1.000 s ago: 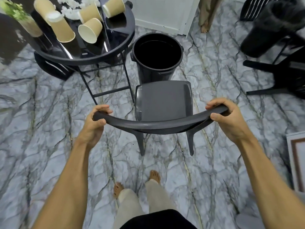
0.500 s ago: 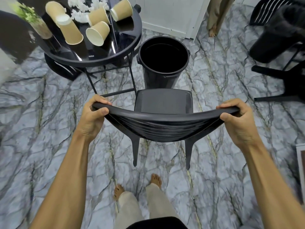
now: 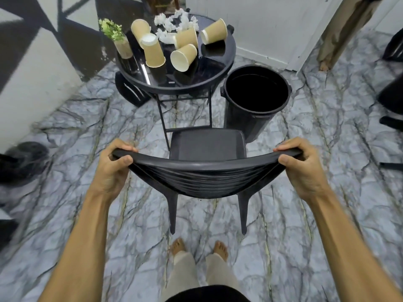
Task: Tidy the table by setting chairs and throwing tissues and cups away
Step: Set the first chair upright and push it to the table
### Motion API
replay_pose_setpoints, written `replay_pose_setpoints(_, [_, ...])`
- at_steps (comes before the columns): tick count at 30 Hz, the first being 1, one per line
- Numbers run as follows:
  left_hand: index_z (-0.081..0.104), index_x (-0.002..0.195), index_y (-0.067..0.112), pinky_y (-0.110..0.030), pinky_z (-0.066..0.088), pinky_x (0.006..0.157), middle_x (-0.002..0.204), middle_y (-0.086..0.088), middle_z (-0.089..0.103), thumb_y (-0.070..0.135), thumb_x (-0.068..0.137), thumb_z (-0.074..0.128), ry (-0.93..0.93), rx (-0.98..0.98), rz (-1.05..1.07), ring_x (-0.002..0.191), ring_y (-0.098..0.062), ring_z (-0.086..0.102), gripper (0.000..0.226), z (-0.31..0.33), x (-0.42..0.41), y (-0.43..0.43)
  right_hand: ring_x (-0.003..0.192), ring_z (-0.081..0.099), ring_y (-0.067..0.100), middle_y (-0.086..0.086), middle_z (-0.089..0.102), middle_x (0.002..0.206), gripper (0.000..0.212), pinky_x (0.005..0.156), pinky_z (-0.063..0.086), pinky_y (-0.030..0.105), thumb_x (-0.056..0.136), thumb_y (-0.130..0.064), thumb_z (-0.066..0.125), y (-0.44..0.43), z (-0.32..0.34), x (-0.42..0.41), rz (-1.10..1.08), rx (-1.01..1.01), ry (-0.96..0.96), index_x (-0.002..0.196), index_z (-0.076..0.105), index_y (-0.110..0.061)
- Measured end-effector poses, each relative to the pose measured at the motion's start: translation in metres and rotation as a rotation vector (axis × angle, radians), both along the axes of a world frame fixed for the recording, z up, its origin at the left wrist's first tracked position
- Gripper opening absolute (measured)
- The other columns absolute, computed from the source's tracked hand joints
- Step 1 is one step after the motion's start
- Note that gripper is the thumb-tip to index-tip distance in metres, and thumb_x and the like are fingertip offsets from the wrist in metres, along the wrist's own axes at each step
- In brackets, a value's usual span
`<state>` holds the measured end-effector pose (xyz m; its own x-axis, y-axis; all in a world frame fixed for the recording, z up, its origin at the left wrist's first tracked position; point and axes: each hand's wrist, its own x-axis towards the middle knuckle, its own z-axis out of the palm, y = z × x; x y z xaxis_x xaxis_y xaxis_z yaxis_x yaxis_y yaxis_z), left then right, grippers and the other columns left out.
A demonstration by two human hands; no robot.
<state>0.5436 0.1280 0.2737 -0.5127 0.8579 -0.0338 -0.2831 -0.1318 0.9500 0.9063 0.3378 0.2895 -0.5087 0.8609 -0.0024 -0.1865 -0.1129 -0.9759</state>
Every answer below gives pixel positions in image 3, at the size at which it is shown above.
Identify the brown wooden furniture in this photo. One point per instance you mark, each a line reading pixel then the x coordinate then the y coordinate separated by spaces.
pixel 163 3

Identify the person's left thumb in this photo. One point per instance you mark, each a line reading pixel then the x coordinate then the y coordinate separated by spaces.
pixel 123 161

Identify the round black glass table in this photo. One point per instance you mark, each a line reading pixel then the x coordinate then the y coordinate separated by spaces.
pixel 189 75

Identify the brown paper cup white lid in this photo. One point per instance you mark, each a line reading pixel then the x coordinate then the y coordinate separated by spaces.
pixel 154 55

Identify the black round object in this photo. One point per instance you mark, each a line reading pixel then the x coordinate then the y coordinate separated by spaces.
pixel 22 161

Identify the black plastic bucket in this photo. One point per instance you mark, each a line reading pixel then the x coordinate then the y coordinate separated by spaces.
pixel 255 88

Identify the person's foot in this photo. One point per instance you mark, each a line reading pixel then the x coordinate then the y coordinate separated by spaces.
pixel 221 250
pixel 177 246

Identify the person's right forearm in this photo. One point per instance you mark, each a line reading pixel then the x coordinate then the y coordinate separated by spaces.
pixel 349 248

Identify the person's left foot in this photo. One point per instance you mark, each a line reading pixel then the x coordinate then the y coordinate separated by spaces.
pixel 177 246

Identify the person's right thumb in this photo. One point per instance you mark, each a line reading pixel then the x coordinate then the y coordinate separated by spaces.
pixel 289 159

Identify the person's left forearm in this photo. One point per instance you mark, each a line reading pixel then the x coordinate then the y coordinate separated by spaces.
pixel 85 248

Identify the person's left hand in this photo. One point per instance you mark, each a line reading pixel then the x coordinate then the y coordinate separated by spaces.
pixel 107 176

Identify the person's right hand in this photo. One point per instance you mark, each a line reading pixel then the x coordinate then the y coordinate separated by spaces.
pixel 307 176

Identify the small green potted plant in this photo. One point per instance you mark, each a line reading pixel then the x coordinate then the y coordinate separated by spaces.
pixel 121 43

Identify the black shirt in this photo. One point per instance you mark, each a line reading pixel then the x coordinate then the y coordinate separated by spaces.
pixel 207 295

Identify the brown wooden post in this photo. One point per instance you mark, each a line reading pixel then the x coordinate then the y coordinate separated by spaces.
pixel 343 31

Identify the beige trousers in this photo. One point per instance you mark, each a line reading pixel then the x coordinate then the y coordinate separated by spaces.
pixel 189 273

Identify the black plastic chair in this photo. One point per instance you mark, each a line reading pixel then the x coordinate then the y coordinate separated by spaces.
pixel 206 144

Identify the person's right foot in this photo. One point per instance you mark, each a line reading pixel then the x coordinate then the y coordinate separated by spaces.
pixel 221 250

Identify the pile of crumpled white tissues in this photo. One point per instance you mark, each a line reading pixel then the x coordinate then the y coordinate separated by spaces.
pixel 171 23

